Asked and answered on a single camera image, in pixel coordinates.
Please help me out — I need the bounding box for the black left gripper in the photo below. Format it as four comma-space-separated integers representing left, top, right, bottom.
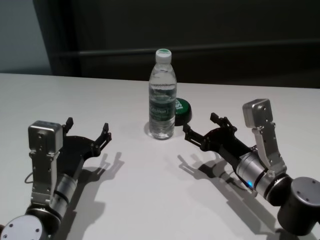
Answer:
56, 116, 113, 179

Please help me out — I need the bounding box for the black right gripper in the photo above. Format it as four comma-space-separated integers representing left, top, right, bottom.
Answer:
182, 112, 255, 167

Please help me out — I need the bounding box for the green YES button black base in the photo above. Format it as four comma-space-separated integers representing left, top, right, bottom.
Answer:
174, 97, 193, 127

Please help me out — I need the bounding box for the clear water bottle green label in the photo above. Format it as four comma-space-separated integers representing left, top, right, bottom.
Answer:
148, 48, 178, 141

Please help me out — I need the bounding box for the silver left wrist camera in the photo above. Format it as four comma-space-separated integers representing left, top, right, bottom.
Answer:
27, 120, 63, 208

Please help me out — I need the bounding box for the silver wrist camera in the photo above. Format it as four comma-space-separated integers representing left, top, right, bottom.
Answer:
241, 98, 287, 177
27, 120, 63, 208

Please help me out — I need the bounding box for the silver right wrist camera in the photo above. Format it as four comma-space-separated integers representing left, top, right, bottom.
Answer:
241, 98, 287, 177

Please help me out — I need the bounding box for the grey horizontal wall rail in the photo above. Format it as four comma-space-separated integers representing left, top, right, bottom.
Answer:
51, 46, 320, 58

